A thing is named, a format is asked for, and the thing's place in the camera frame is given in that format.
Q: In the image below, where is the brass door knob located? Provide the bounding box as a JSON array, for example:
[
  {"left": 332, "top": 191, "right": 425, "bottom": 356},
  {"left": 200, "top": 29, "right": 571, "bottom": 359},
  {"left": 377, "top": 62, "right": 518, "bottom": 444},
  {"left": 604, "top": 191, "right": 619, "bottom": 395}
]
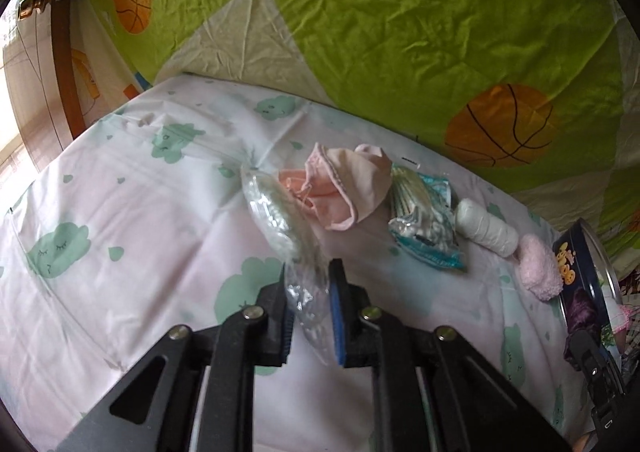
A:
[{"left": 17, "top": 0, "right": 52, "bottom": 22}]

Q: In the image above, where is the pink fluffy sock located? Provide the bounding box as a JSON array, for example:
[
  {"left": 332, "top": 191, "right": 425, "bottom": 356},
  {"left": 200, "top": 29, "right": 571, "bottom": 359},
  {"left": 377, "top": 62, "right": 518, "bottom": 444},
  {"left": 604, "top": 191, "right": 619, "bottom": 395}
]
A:
[{"left": 516, "top": 234, "right": 563, "bottom": 302}]

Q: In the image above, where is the white pink-edged mesh cloth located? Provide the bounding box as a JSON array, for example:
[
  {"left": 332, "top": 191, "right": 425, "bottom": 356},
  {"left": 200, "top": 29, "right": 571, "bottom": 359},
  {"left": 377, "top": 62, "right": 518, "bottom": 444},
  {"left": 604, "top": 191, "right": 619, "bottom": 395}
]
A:
[{"left": 606, "top": 301, "right": 634, "bottom": 335}]

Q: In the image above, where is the purple scrunchie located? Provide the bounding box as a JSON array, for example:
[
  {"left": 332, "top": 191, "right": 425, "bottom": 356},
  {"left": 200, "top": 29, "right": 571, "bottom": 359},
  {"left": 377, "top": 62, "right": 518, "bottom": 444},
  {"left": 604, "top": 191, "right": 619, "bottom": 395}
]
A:
[{"left": 563, "top": 288, "right": 601, "bottom": 372}]

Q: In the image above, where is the wooden door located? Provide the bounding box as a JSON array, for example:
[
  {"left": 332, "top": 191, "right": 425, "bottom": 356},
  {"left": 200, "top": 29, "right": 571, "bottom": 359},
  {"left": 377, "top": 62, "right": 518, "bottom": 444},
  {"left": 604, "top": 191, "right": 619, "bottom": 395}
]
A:
[{"left": 1, "top": 0, "right": 88, "bottom": 171}]

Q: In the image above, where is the clear plastic bag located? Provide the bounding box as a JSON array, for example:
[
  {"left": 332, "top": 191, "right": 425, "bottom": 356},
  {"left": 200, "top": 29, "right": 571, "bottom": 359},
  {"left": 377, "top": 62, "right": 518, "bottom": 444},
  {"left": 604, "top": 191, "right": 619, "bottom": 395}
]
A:
[{"left": 241, "top": 168, "right": 335, "bottom": 365}]

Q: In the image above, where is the cotton swab packet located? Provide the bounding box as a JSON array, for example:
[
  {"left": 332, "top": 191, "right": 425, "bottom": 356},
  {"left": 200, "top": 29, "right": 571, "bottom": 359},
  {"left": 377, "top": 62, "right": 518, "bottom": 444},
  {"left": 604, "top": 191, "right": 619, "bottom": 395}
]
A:
[{"left": 387, "top": 164, "right": 466, "bottom": 272}]

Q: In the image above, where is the round cookie tin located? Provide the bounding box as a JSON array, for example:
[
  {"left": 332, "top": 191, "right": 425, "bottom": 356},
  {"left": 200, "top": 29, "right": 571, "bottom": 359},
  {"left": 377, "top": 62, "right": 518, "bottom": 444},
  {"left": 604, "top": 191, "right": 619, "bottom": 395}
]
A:
[{"left": 551, "top": 217, "right": 626, "bottom": 368}]

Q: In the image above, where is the white bandage roll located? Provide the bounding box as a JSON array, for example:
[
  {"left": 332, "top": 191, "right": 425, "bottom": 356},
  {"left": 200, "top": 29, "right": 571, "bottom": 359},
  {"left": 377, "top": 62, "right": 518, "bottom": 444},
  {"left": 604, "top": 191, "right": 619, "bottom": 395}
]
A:
[{"left": 454, "top": 198, "right": 520, "bottom": 258}]

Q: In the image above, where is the patterned clothes pile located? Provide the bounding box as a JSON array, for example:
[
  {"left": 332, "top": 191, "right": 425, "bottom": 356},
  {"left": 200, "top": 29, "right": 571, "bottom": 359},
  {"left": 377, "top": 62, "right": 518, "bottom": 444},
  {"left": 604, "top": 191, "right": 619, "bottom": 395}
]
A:
[{"left": 618, "top": 267, "right": 639, "bottom": 328}]

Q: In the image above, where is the green basketball bed sheet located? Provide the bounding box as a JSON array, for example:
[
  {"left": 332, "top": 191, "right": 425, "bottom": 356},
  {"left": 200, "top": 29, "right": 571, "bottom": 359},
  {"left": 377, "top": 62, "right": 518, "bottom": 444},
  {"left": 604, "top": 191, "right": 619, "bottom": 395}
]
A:
[{"left": 87, "top": 0, "right": 639, "bottom": 274}]

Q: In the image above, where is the white cloud print tablecloth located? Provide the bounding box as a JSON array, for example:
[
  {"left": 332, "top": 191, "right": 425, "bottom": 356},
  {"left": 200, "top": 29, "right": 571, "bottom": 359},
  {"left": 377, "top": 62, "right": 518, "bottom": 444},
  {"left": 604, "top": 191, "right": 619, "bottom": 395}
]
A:
[{"left": 1, "top": 76, "right": 592, "bottom": 451}]

